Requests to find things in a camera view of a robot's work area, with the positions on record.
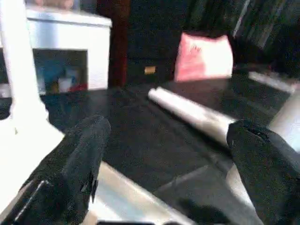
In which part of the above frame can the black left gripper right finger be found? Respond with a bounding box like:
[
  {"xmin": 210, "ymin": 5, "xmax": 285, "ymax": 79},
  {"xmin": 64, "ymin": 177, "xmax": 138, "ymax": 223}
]
[{"xmin": 226, "ymin": 119, "xmax": 300, "ymax": 225}]

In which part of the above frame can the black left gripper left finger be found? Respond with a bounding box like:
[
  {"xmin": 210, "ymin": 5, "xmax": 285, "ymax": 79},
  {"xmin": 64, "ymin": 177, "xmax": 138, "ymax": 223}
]
[{"xmin": 0, "ymin": 115, "xmax": 112, "ymax": 225}]

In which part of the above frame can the white glass-door cabinet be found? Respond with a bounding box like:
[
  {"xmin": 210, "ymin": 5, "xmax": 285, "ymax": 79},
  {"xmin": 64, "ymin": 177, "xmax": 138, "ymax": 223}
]
[{"xmin": 0, "ymin": 4, "xmax": 113, "ymax": 98}]

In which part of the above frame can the pink printed pillow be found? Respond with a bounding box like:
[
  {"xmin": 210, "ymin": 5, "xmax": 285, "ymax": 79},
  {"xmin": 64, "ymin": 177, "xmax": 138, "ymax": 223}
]
[{"xmin": 174, "ymin": 31, "xmax": 234, "ymax": 83}]

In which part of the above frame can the black sofa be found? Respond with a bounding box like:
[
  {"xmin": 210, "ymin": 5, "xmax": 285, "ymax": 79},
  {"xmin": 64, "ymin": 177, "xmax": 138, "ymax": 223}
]
[{"xmin": 96, "ymin": 0, "xmax": 300, "ymax": 87}]

